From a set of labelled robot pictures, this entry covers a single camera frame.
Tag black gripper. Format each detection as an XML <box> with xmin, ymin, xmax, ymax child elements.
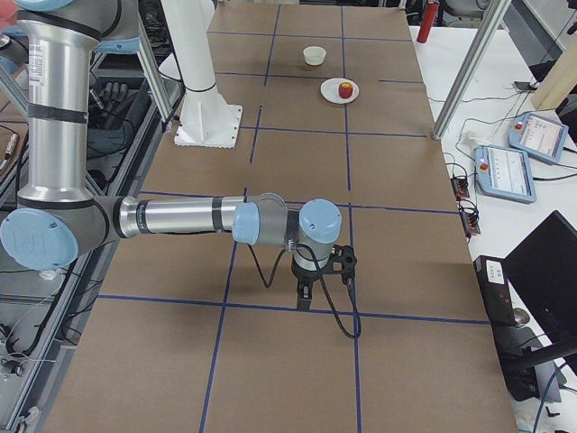
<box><xmin>291</xmin><ymin>260</ymin><xmax>322</xmax><ymax>310</ymax></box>

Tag red yellow apple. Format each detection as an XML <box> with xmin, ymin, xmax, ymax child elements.
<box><xmin>337</xmin><ymin>81</ymin><xmax>354</xmax><ymax>99</ymax></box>

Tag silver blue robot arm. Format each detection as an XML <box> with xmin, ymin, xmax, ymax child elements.
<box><xmin>1</xmin><ymin>1</ymin><xmax>344</xmax><ymax>310</ymax></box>

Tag white plate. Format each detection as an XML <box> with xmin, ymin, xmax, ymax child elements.
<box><xmin>320</xmin><ymin>78</ymin><xmax>360</xmax><ymax>105</ymax></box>

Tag white bowl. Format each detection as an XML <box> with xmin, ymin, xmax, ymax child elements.
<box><xmin>303</xmin><ymin>46</ymin><xmax>326</xmax><ymax>66</ymax></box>

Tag near orange black adapter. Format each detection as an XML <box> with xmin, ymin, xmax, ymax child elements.
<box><xmin>457</xmin><ymin>198</ymin><xmax>481</xmax><ymax>239</ymax></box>

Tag orange black adapter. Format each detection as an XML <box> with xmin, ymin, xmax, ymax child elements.
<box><xmin>457</xmin><ymin>198</ymin><xmax>481</xmax><ymax>239</ymax></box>
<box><xmin>449</xmin><ymin>162</ymin><xmax>470</xmax><ymax>199</ymax></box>

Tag far orange black adapter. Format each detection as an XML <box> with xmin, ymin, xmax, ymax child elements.
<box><xmin>449</xmin><ymin>162</ymin><xmax>470</xmax><ymax>199</ymax></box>

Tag near blue teach pendant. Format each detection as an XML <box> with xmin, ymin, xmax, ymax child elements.
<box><xmin>474</xmin><ymin>145</ymin><xmax>536</xmax><ymax>204</ymax></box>

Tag blue teach pendant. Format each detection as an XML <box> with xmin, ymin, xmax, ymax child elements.
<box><xmin>508</xmin><ymin>112</ymin><xmax>569</xmax><ymax>165</ymax></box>
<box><xmin>474</xmin><ymin>145</ymin><xmax>536</xmax><ymax>204</ymax></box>

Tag black box with label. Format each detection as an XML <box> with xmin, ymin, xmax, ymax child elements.
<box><xmin>473</xmin><ymin>255</ymin><xmax>562</xmax><ymax>402</ymax></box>

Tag black laptop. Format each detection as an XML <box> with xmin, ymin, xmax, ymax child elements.
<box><xmin>504</xmin><ymin>210</ymin><xmax>576</xmax><ymax>336</ymax></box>

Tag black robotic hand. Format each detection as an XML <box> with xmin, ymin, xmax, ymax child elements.
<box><xmin>88</xmin><ymin>81</ymin><xmax>131</xmax><ymax>130</ymax></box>

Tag far blue teach pendant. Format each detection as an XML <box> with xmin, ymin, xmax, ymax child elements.
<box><xmin>508</xmin><ymin>112</ymin><xmax>569</xmax><ymax>165</ymax></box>

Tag smartphone on table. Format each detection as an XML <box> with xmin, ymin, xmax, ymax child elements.
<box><xmin>513</xmin><ymin>81</ymin><xmax>538</xmax><ymax>92</ymax></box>

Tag red cylinder bottle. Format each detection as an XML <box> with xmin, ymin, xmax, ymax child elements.
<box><xmin>417</xmin><ymin>0</ymin><xmax>439</xmax><ymax>43</ymax></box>

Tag wooden beam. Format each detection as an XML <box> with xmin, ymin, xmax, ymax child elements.
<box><xmin>532</xmin><ymin>40</ymin><xmax>577</xmax><ymax>110</ymax></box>

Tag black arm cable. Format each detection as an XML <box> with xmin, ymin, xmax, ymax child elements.
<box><xmin>246</xmin><ymin>244</ymin><xmax>362</xmax><ymax>339</ymax></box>

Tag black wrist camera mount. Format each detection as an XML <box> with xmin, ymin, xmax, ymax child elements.
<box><xmin>325</xmin><ymin>244</ymin><xmax>357</xmax><ymax>287</ymax></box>

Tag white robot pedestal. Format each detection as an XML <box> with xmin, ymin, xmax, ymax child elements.
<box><xmin>161</xmin><ymin>1</ymin><xmax>243</xmax><ymax>149</ymax></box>

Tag aluminium frame post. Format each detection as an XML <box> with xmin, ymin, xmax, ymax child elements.
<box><xmin>432</xmin><ymin>0</ymin><xmax>511</xmax><ymax>141</ymax></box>

